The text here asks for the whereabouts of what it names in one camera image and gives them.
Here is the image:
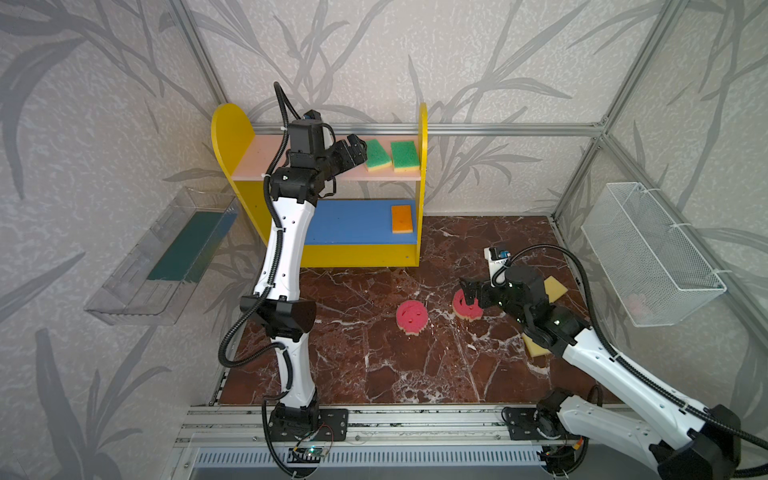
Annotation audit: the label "yellow sponge green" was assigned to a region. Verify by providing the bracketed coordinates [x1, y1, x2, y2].
[391, 141, 420, 173]

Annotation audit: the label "pink round sponge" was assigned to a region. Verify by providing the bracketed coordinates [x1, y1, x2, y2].
[396, 300, 429, 335]
[452, 289, 484, 321]

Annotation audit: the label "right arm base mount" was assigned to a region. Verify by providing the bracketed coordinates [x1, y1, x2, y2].
[501, 406, 562, 441]

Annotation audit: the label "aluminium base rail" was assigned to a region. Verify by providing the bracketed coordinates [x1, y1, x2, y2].
[173, 403, 601, 466]

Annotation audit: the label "clear plastic wall bin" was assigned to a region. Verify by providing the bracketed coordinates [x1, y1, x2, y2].
[85, 187, 238, 326]

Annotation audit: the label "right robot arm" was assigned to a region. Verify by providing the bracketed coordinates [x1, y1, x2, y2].
[459, 266, 767, 479]

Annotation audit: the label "pink round sponge right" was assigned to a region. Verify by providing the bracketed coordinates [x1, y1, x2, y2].
[452, 289, 484, 321]

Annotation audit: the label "pink object in basket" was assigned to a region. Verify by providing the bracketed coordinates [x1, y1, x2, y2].
[624, 294, 653, 323]

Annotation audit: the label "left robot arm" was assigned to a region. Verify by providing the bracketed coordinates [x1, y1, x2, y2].
[218, 134, 367, 428]

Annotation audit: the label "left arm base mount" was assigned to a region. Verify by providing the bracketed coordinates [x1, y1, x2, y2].
[267, 408, 349, 442]

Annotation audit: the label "white wire mesh basket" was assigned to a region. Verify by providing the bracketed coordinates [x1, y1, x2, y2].
[582, 182, 727, 328]

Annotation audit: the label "green top sponge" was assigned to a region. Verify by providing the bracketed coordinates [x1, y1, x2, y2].
[365, 139, 392, 172]

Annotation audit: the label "pink round sponge left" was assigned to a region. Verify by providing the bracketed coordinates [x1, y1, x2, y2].
[396, 300, 429, 335]

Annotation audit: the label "yellow shelf pink blue boards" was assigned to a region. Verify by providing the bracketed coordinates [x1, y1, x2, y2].
[211, 104, 428, 268]

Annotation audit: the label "yellow sponge near right base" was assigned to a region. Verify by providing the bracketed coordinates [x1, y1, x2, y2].
[522, 334, 551, 358]

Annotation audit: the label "orange sponge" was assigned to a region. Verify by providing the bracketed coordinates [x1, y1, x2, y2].
[391, 204, 414, 235]

